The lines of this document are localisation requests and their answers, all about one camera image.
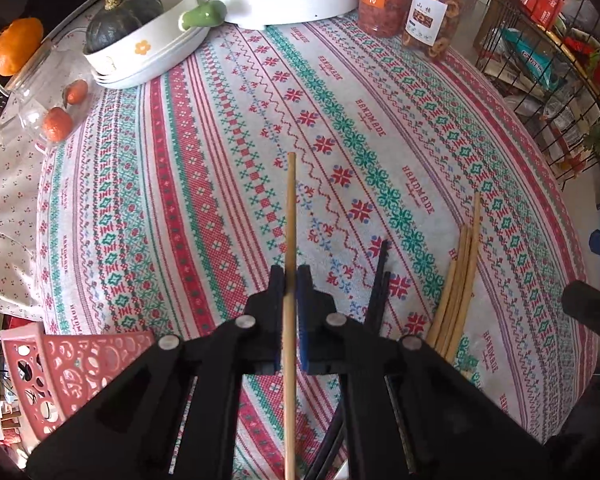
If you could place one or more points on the black chopstick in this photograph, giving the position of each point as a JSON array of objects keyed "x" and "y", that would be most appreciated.
[
  {"x": 333, "y": 439},
  {"x": 313, "y": 307}
]

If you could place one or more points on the orange mandarin fruit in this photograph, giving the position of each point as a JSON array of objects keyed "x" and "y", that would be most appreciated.
[{"x": 18, "y": 42}]

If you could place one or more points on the dried slices jar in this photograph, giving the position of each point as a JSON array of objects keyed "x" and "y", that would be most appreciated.
[{"x": 430, "y": 26}]

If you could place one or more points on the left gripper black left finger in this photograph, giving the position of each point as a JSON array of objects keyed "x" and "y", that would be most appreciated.
[{"x": 264, "y": 339}]

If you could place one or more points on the clear glass jar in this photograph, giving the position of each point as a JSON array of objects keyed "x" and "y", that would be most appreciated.
[{"x": 39, "y": 85}]

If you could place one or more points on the pink perforated utensil basket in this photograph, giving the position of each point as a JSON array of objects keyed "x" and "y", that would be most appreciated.
[{"x": 55, "y": 375}]

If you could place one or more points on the light wooden chopstick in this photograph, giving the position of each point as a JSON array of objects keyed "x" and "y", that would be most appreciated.
[{"x": 289, "y": 324}]

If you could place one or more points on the black wire rack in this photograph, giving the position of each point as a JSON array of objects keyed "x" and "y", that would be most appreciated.
[{"x": 543, "y": 56}]

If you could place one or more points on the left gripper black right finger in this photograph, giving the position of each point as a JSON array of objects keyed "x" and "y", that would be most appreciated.
[{"x": 316, "y": 347}]

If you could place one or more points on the patterned red green tablecloth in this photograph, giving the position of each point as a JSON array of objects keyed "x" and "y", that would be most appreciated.
[{"x": 165, "y": 211}]

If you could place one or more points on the small red fruit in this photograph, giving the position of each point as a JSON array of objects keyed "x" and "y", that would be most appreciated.
[
  {"x": 57, "y": 124},
  {"x": 75, "y": 93}
]

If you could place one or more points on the dark green squash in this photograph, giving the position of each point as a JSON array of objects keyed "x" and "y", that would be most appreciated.
[{"x": 117, "y": 19}]

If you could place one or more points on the white oval baking dish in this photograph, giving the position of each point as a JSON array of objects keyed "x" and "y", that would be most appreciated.
[{"x": 157, "y": 46}]

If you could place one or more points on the white floral cloth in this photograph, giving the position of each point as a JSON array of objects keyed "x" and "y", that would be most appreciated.
[{"x": 10, "y": 194}]

